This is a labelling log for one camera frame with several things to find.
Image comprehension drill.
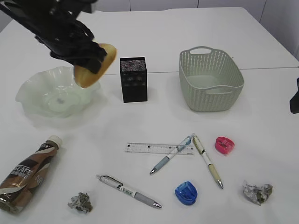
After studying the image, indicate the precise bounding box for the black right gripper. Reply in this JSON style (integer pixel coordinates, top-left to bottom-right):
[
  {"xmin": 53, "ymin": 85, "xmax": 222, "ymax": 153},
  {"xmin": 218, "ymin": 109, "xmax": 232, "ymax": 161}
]
[{"xmin": 289, "ymin": 78, "xmax": 299, "ymax": 114}]

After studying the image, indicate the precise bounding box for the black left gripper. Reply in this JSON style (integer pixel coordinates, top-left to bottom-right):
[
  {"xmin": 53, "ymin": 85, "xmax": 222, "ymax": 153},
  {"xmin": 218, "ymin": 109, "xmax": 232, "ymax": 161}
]
[{"xmin": 34, "ymin": 14, "xmax": 107, "ymax": 74}]

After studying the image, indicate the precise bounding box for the golden bread roll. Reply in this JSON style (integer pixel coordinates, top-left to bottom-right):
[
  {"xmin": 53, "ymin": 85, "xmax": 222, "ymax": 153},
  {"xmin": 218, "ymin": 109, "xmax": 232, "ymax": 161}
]
[{"xmin": 73, "ymin": 43, "xmax": 117, "ymax": 88}]

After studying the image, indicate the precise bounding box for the red pencil sharpener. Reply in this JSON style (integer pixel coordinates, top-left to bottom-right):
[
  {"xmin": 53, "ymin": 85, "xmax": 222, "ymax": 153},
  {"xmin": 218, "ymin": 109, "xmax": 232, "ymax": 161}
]
[{"xmin": 214, "ymin": 136, "xmax": 235, "ymax": 155}]

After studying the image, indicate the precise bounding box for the paper with pink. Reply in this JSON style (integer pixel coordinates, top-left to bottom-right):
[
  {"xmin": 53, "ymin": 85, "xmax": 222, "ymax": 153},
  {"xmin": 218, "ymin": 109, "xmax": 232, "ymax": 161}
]
[{"xmin": 242, "ymin": 180, "xmax": 273, "ymax": 206}]

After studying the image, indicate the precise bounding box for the blue pencil sharpener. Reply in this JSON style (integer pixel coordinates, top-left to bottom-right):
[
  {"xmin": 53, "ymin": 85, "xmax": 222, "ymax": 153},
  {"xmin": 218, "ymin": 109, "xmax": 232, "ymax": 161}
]
[{"xmin": 174, "ymin": 181, "xmax": 198, "ymax": 205}]

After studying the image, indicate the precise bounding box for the grey-green paper ball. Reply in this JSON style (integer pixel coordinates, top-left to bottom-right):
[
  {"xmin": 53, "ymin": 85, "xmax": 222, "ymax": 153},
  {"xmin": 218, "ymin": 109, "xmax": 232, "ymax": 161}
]
[{"xmin": 68, "ymin": 192, "xmax": 93, "ymax": 214}]

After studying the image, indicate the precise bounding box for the brown coffee drink bottle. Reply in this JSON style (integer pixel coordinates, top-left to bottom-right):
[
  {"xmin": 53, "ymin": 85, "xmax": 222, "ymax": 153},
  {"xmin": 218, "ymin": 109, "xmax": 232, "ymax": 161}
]
[{"xmin": 0, "ymin": 135, "xmax": 63, "ymax": 214}]

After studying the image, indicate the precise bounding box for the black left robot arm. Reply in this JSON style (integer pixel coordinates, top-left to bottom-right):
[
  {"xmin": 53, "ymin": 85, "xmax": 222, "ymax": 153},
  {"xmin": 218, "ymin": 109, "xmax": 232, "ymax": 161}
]
[{"xmin": 0, "ymin": 0, "xmax": 110, "ymax": 74}]

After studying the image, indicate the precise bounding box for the black mesh pen holder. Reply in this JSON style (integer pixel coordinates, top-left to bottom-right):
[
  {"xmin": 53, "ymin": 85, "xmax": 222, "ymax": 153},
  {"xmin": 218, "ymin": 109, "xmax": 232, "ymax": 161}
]
[{"xmin": 120, "ymin": 57, "xmax": 148, "ymax": 103}]

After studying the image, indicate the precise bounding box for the pale green wavy plate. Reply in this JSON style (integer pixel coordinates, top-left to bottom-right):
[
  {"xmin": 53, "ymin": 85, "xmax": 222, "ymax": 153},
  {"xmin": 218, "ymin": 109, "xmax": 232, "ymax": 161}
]
[{"xmin": 15, "ymin": 66, "xmax": 100, "ymax": 118}]

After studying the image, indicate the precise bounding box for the grey-green woven plastic basket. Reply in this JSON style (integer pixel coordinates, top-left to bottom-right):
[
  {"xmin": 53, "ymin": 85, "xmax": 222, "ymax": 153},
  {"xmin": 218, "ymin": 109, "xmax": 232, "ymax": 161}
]
[{"xmin": 179, "ymin": 46, "xmax": 244, "ymax": 112}]

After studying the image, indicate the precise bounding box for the beige white ballpoint pen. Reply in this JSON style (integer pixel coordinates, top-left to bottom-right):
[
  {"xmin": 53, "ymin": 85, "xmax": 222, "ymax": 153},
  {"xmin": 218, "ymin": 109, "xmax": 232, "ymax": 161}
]
[{"xmin": 192, "ymin": 135, "xmax": 224, "ymax": 189}]

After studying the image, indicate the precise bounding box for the blue grey ballpoint pen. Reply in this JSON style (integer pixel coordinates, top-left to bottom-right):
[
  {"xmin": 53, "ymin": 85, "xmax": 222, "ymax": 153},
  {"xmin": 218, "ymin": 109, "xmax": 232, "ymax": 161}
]
[{"xmin": 149, "ymin": 133, "xmax": 195, "ymax": 175}]

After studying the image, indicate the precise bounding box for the grey white ballpoint pen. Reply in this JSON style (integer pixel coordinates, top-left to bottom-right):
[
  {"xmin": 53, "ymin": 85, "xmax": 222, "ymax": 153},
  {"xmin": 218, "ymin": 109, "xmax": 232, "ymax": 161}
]
[{"xmin": 96, "ymin": 175, "xmax": 162, "ymax": 209}]

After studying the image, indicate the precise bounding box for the clear plastic ruler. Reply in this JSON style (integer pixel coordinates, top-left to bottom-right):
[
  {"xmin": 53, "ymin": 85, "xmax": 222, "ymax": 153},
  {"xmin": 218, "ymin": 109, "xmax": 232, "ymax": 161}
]
[{"xmin": 124, "ymin": 142, "xmax": 195, "ymax": 155}]

